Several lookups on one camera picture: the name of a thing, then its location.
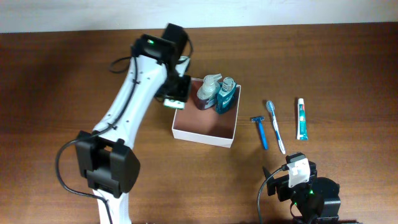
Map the white box pink inside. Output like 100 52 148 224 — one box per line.
172 78 241 148

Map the blue disposable razor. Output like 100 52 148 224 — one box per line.
251 116 268 151

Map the blue Listerine mouthwash bottle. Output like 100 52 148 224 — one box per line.
216 77 236 114

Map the clear pump soap bottle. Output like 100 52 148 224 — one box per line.
195 73 222 110

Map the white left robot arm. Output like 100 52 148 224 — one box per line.
75 24 192 223

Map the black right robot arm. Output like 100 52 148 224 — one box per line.
261 161 341 223

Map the green white toothpaste tube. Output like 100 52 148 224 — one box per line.
297 98 308 141

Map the blue white toothbrush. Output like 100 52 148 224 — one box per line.
266 101 286 154

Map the green Dettol soap box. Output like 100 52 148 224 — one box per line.
164 99 185 110

